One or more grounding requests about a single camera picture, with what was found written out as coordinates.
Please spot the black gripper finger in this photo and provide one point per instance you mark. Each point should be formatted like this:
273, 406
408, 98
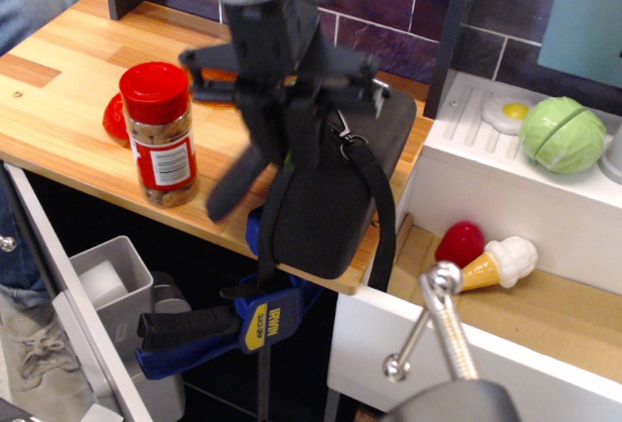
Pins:
261, 114
303, 128

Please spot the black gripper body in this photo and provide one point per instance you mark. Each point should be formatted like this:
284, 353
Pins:
277, 49

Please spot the black zipper case bag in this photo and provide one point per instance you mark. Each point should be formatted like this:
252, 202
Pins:
314, 219

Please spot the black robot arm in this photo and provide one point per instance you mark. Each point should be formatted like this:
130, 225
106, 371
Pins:
283, 75

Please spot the spice jar red lid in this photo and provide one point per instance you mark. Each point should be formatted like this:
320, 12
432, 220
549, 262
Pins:
157, 111

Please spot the red toy tomato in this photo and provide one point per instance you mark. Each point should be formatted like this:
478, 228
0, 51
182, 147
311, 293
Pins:
113, 119

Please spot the white toy sink unit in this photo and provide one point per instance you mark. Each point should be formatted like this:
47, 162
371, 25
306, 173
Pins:
468, 171

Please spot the toy fried egg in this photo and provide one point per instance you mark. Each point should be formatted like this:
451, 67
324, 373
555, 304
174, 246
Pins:
506, 113

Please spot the grey plastic bin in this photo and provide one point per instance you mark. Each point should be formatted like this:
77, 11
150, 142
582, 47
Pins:
121, 288

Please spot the blue Irwin bar clamp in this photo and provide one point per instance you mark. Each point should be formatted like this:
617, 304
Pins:
253, 322

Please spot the toy ice cream cone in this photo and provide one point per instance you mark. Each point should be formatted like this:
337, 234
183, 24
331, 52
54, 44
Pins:
502, 263

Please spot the person in blue jeans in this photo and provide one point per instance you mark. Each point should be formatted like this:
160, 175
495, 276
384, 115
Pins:
21, 282

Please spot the green toy cabbage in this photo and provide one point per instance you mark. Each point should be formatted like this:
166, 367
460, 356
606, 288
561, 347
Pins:
562, 135

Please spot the white open drawer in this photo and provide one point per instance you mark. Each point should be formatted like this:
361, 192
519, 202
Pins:
554, 344

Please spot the grey sneaker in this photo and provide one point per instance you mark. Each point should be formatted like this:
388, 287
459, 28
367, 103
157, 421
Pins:
44, 376

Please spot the dark grey shelf post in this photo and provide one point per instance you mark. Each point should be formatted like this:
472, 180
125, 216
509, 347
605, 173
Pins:
443, 74

